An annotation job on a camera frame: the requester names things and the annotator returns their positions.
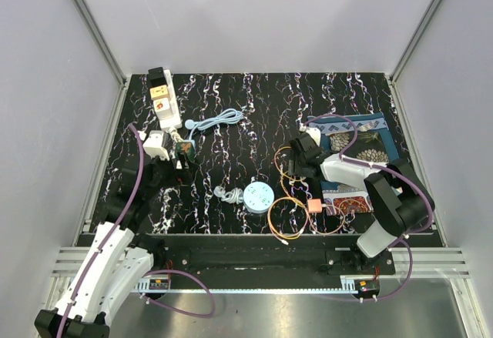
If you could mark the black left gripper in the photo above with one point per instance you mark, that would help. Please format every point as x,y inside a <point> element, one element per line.
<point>178,176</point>

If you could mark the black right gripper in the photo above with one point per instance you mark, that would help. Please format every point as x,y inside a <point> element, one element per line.
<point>294,168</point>

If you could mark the green cube socket adapter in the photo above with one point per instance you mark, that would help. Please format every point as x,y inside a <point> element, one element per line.
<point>187,148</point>

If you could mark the white multicolour power strip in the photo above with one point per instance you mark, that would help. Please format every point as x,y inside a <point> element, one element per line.
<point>173,120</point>

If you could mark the pink USB charger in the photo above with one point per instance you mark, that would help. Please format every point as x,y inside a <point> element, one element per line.
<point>315,206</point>

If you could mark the round light blue socket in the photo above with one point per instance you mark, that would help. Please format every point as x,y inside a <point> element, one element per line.
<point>258,197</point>

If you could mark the white cube socket adapter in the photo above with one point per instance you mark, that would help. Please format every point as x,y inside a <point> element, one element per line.
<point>162,106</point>

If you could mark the beige travel adapter cube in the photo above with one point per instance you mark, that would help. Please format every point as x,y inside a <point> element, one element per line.
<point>159,92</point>

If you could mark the light blue power strip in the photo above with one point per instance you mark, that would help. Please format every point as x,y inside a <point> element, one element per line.
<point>190,166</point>

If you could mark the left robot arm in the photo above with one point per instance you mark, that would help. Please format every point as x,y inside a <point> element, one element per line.
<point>119,255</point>

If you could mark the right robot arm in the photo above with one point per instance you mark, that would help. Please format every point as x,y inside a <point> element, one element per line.
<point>400,202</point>

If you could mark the blue patterned placemat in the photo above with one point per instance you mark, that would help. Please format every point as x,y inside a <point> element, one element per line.
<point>343,196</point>

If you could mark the dark floral square plate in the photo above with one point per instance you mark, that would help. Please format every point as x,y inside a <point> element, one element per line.
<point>368,146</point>

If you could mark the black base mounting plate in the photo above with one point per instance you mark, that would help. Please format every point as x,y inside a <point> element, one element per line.
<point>333,254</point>

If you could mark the aluminium frame post left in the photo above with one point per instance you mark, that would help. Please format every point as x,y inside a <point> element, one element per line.
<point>97,36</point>

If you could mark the aluminium frame post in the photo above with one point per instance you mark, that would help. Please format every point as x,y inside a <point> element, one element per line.
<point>415,40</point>
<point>97,36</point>

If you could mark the aluminium frame post right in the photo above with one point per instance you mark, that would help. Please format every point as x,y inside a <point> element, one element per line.
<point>415,40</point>

